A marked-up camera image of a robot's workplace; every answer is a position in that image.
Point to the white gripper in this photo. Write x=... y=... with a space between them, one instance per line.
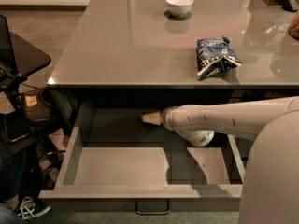
x=166 y=118

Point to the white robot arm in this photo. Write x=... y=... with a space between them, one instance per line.
x=270 y=189

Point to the open grey top drawer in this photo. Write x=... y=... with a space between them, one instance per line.
x=113 y=160

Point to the brown object at counter edge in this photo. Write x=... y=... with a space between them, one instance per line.
x=293 y=30

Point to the blue chip bag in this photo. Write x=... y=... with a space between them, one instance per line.
x=215 y=55

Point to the white ceramic bowl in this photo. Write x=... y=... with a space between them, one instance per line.
x=179 y=8

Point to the person's blue jeans leg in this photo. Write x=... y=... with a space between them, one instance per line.
x=11 y=171

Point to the black and white sneaker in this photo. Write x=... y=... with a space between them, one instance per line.
x=30 y=208

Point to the black laptop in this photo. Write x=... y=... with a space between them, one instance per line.
x=7 y=58

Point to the metal drawer handle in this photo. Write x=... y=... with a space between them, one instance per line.
x=152 y=208

